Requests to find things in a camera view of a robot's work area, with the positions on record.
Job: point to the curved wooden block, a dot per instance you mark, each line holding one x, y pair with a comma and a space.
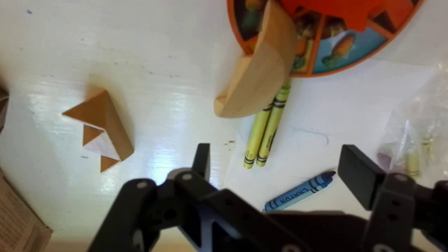
259, 78

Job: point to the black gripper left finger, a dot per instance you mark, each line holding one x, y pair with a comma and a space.
201, 162

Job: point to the clear plastic bag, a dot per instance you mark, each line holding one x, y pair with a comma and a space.
414, 141

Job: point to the small wooden triangle block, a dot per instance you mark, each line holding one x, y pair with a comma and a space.
102, 129

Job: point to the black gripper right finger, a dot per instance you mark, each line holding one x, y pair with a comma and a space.
360, 174

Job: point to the blue crayon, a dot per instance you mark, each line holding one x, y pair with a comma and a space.
299, 192

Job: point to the yellow-green crayon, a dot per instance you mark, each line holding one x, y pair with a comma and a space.
256, 134
277, 108

